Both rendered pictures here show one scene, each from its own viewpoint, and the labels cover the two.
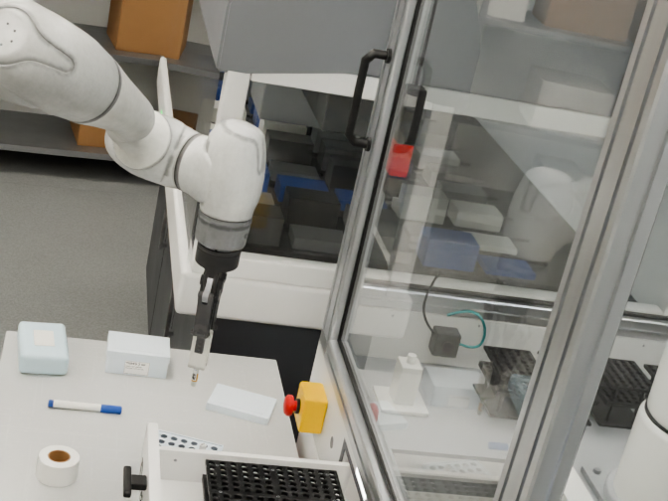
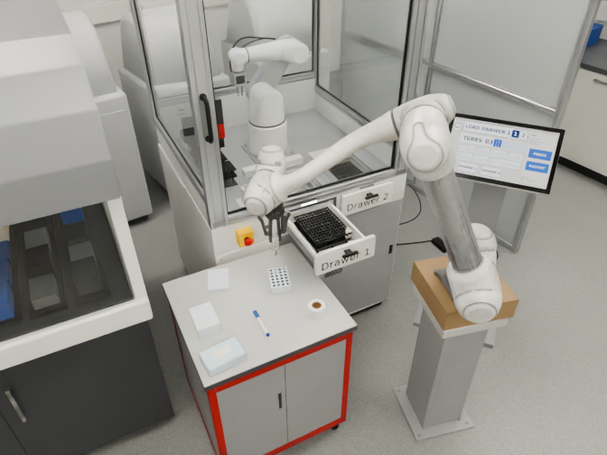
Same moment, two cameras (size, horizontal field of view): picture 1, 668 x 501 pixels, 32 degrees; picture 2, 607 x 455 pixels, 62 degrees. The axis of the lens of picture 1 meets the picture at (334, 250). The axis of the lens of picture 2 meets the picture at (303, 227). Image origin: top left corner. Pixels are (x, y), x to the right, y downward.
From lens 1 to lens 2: 2.70 m
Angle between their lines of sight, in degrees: 86
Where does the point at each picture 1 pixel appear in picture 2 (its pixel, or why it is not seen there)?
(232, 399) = (219, 282)
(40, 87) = not seen: hidden behind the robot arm
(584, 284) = (419, 52)
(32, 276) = not seen: outside the picture
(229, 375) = (191, 292)
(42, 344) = (229, 348)
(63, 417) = (272, 329)
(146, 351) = (210, 311)
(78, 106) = not seen: hidden behind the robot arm
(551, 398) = (415, 82)
